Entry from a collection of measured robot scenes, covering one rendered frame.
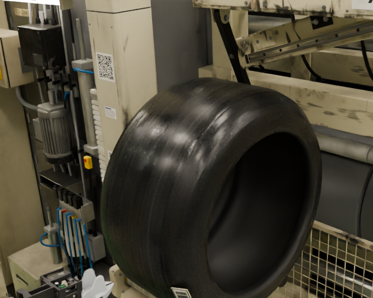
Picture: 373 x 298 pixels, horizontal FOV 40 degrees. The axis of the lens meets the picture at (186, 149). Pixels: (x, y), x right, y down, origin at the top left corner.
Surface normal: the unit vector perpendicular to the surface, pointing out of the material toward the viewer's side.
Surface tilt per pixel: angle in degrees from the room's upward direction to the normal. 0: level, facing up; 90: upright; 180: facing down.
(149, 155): 49
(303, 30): 90
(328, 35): 90
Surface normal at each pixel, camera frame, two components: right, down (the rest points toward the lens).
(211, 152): 0.11, -0.25
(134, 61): 0.70, 0.24
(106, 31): -0.71, 0.30
